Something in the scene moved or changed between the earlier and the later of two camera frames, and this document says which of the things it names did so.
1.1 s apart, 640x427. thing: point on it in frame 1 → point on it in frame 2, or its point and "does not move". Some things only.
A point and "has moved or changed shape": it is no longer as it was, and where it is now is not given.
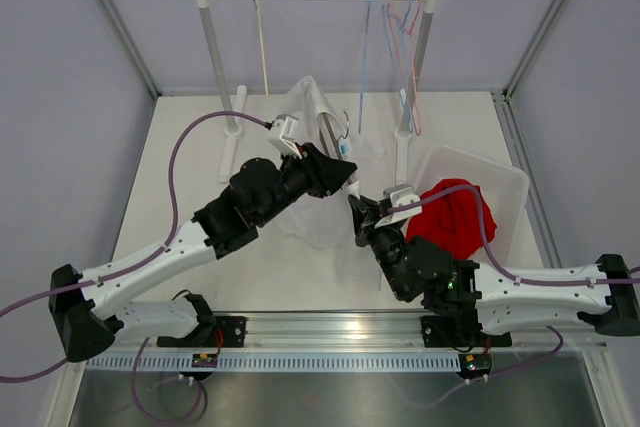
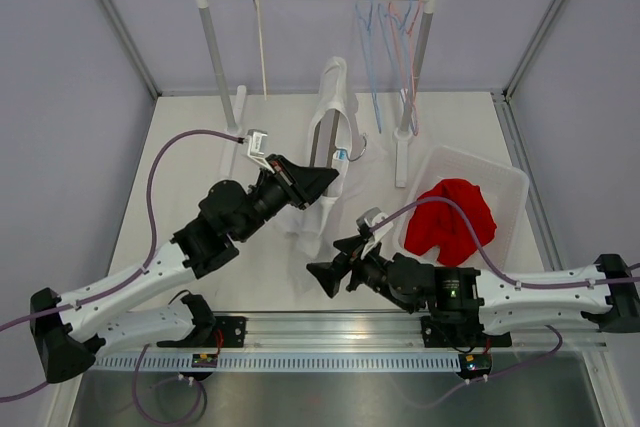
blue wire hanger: (364, 63) has moved or changed shape
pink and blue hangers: (406, 47) does not move
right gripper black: (369, 211) → (330, 273)
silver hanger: (334, 137) has moved or changed shape
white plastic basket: (506, 189) does not move
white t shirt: (326, 224) has moved or changed shape
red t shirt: (453, 218) does not move
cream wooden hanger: (260, 40) does not move
